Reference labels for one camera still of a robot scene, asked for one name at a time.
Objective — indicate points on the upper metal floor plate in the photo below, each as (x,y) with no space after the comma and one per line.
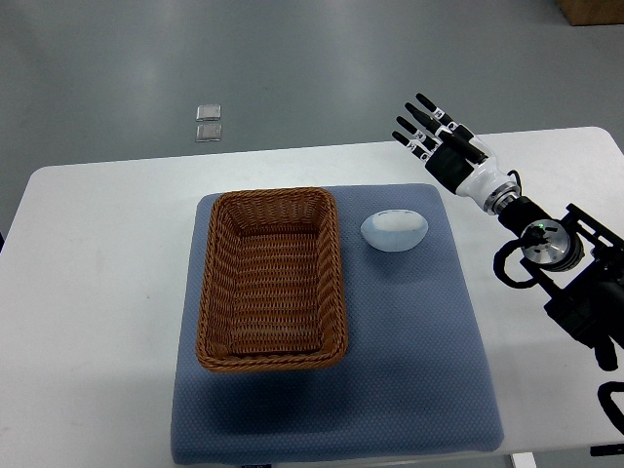
(208,112)

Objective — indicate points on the metal floor plate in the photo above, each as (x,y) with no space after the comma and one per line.
(208,112)
(208,132)

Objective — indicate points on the white table leg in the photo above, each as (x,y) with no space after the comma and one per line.
(523,460)

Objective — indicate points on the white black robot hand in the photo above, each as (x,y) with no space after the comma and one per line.
(456,158)

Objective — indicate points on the brown wicker basket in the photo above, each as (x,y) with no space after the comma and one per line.
(272,297)

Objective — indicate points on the blue quilted mat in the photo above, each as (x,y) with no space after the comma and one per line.
(414,379)

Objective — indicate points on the lower metal floor plate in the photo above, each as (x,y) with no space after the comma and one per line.
(208,132)

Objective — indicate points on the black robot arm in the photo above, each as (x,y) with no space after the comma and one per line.
(576,260)

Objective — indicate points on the brown cardboard box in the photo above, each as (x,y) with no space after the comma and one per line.
(592,12)

